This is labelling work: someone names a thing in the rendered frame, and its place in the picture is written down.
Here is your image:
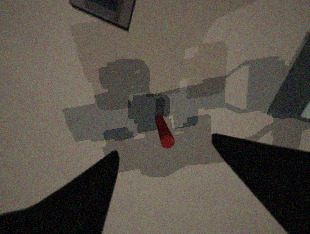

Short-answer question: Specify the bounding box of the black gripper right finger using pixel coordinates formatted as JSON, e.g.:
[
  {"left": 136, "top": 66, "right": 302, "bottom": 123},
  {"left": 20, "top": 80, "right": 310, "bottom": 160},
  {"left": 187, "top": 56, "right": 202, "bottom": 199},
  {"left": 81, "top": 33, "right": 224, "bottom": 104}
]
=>
[{"left": 211, "top": 133, "right": 310, "bottom": 234}]

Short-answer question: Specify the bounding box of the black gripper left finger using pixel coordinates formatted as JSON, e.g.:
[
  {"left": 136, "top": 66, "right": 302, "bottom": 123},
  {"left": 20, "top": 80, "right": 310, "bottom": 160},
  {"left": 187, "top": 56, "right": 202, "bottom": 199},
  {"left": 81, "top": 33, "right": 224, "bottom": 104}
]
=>
[{"left": 0, "top": 150, "right": 120, "bottom": 234}]

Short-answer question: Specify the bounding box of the dark red peg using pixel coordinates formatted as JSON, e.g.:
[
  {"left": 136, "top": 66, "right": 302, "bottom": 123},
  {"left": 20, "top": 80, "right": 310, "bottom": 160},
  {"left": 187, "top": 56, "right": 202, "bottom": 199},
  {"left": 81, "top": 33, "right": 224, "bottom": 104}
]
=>
[{"left": 155, "top": 115, "right": 175, "bottom": 148}]

